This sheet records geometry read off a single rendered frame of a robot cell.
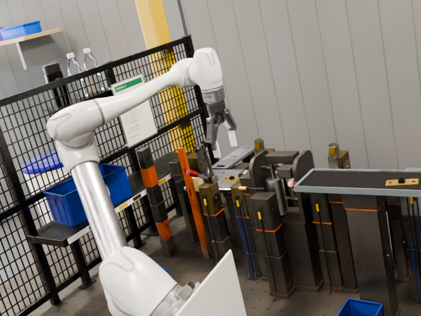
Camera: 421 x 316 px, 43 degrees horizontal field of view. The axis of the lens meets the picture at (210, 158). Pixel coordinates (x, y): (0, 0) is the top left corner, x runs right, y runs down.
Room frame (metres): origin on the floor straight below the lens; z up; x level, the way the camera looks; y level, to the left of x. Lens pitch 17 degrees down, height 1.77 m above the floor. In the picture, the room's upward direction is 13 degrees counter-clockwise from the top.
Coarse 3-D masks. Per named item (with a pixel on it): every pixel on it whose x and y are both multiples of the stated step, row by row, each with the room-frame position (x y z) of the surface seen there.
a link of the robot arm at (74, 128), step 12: (72, 108) 1.85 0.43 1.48; (84, 108) 1.85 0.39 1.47; (96, 108) 1.86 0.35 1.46; (48, 120) 1.85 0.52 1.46; (60, 120) 1.82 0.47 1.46; (72, 120) 1.82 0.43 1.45; (84, 120) 1.83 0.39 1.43; (96, 120) 1.85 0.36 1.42; (48, 132) 1.85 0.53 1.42; (60, 132) 1.81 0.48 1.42; (72, 132) 1.82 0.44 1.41; (84, 132) 1.85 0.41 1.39; (72, 144) 1.86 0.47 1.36; (84, 144) 1.89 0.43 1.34
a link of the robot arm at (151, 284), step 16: (112, 256) 1.47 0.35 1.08; (128, 256) 1.46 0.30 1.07; (144, 256) 1.49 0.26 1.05; (112, 272) 1.43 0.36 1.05; (128, 272) 1.42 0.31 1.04; (144, 272) 1.43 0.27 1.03; (160, 272) 1.45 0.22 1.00; (112, 288) 1.42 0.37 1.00; (128, 288) 1.40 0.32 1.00; (144, 288) 1.39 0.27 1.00; (160, 288) 1.40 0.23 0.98; (128, 304) 1.40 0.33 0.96; (144, 304) 1.38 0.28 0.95
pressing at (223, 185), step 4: (216, 172) 2.25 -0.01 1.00; (220, 172) 2.23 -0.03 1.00; (224, 172) 2.22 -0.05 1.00; (228, 172) 2.21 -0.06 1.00; (232, 172) 2.20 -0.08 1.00; (236, 172) 2.18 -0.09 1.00; (276, 172) 2.07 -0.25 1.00; (220, 176) 2.19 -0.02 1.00; (224, 176) 2.17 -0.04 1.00; (228, 176) 2.16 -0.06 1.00; (236, 176) 2.14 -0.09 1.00; (220, 180) 2.14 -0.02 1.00; (292, 180) 1.96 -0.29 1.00; (220, 184) 2.09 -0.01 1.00; (224, 184) 2.07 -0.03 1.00; (228, 184) 2.06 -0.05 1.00; (232, 184) 2.05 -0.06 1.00; (184, 188) 2.15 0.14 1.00; (220, 188) 2.03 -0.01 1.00; (224, 188) 2.02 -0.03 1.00; (228, 188) 2.01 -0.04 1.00; (292, 188) 1.89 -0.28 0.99; (228, 192) 2.00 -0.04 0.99
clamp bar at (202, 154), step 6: (204, 144) 2.00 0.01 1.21; (198, 150) 1.97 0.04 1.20; (204, 150) 1.98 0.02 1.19; (198, 156) 1.99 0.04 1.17; (204, 156) 1.97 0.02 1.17; (204, 162) 1.98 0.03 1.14; (204, 168) 1.99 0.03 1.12; (210, 168) 1.99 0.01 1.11; (204, 174) 2.00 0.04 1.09; (210, 174) 1.98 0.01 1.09
